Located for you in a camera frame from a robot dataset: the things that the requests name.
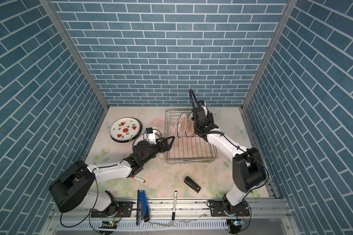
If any rearmost floral patterned plate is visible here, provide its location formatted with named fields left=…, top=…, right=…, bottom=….
left=132, top=130, right=162, bottom=147

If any red white marker pen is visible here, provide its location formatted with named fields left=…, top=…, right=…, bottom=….
left=131, top=176, right=146, bottom=183

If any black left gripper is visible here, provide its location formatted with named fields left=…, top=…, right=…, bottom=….
left=140, top=136, right=175, bottom=166

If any aluminium front rail frame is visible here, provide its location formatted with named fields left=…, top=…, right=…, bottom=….
left=41, top=198, right=299, bottom=235

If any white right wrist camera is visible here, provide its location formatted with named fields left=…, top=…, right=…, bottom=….
left=198, top=100, right=208, bottom=113

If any black rimmed cream plate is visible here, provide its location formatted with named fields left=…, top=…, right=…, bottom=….
left=110, top=117, right=143, bottom=144

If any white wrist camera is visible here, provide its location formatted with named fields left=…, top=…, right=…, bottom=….
left=144, top=127, right=156, bottom=145
left=198, top=100, right=208, bottom=113

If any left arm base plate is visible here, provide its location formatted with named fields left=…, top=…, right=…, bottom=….
left=90, top=201, right=133, bottom=218

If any watermelon pattern white plate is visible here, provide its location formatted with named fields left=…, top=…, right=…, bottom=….
left=110, top=117, right=142, bottom=141

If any black stapler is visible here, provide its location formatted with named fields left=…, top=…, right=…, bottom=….
left=184, top=176, right=201, bottom=193

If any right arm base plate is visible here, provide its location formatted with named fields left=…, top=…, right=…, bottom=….
left=206, top=200, right=250, bottom=217

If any chrome wire dish rack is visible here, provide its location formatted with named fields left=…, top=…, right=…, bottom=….
left=165, top=109, right=218, bottom=165

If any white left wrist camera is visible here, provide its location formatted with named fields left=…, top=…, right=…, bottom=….
left=144, top=127, right=156, bottom=145

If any blue black box cutter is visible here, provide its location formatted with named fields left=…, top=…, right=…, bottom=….
left=136, top=190, right=150, bottom=226

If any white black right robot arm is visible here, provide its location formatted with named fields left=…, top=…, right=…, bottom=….
left=192, top=106, right=269, bottom=213

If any black white marker pen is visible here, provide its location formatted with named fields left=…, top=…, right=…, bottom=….
left=171, top=191, right=177, bottom=221

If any orange sunburst white plate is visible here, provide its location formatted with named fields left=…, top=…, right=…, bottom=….
left=177, top=112, right=187, bottom=138

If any white slotted cable duct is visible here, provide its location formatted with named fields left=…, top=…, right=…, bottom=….
left=55, top=219, right=228, bottom=232

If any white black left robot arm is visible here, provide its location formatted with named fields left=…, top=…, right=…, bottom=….
left=49, top=136, right=175, bottom=217

